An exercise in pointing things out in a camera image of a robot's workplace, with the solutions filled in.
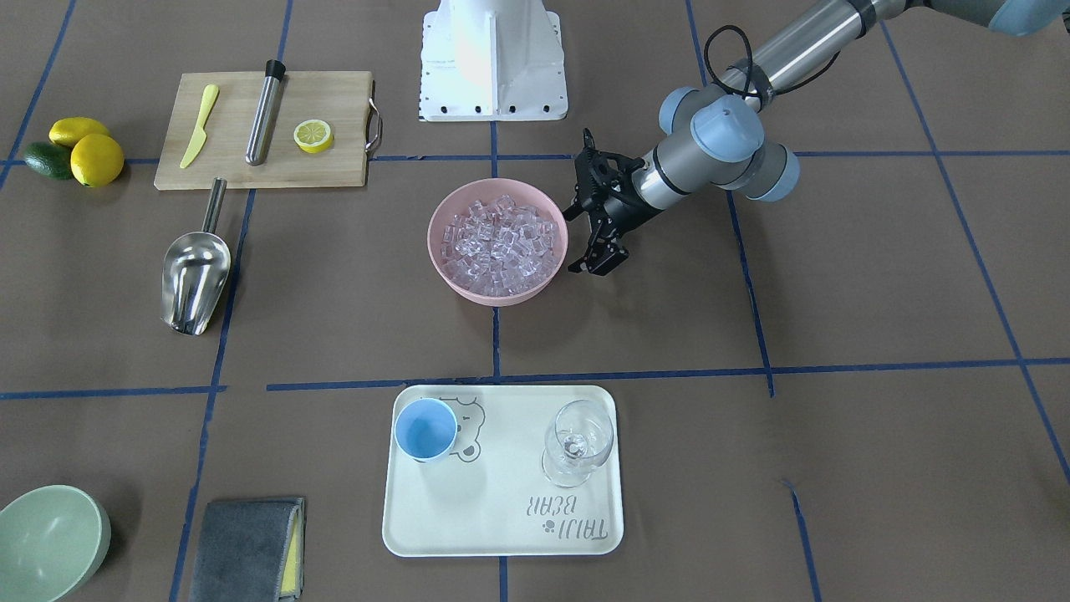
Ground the grey folded cloth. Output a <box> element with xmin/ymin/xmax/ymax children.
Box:
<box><xmin>190</xmin><ymin>497</ymin><xmax>305</xmax><ymax>601</ymax></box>

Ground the lemon half slice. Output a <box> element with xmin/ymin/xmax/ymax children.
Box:
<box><xmin>292</xmin><ymin>119</ymin><xmax>335</xmax><ymax>154</ymax></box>

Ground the cream serving tray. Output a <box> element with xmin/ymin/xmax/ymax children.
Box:
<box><xmin>381</xmin><ymin>385</ymin><xmax>625</xmax><ymax>557</ymax></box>

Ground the yellow lemon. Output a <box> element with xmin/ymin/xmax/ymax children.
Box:
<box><xmin>70</xmin><ymin>134</ymin><xmax>125</xmax><ymax>187</ymax></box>
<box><xmin>48</xmin><ymin>115</ymin><xmax>110</xmax><ymax>149</ymax></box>

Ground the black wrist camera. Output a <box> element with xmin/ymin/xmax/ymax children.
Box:
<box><xmin>563</xmin><ymin>127</ymin><xmax>647</xmax><ymax>222</ymax></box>

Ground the stainless steel ice scoop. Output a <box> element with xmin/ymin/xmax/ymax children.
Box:
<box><xmin>161</xmin><ymin>176</ymin><xmax>232</xmax><ymax>336</ymax></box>

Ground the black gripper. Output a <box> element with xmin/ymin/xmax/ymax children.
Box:
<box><xmin>567</xmin><ymin>163</ymin><xmax>661</xmax><ymax>277</ymax></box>

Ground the clear wine glass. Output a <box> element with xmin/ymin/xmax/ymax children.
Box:
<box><xmin>540</xmin><ymin>400</ymin><xmax>615</xmax><ymax>488</ymax></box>

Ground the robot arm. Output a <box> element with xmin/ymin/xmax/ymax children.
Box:
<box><xmin>563</xmin><ymin>1</ymin><xmax>915</xmax><ymax>277</ymax></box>

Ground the light blue plastic cup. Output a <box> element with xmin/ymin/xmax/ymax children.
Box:
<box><xmin>393</xmin><ymin>399</ymin><xmax>459</xmax><ymax>462</ymax></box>

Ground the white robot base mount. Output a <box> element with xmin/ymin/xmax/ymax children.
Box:
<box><xmin>418</xmin><ymin>1</ymin><xmax>569</xmax><ymax>122</ymax></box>

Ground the yellow plastic knife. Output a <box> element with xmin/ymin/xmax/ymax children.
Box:
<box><xmin>179</xmin><ymin>84</ymin><xmax>219</xmax><ymax>169</ymax></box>

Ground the pink bowl of ice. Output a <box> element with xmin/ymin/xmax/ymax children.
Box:
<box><xmin>425</xmin><ymin>177</ymin><xmax>568</xmax><ymax>306</ymax></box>

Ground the wooden cutting board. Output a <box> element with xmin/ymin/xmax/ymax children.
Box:
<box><xmin>154</xmin><ymin>70</ymin><xmax>384</xmax><ymax>191</ymax></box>

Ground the green bowl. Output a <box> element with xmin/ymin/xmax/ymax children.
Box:
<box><xmin>1</xmin><ymin>485</ymin><xmax>111</xmax><ymax>601</ymax></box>

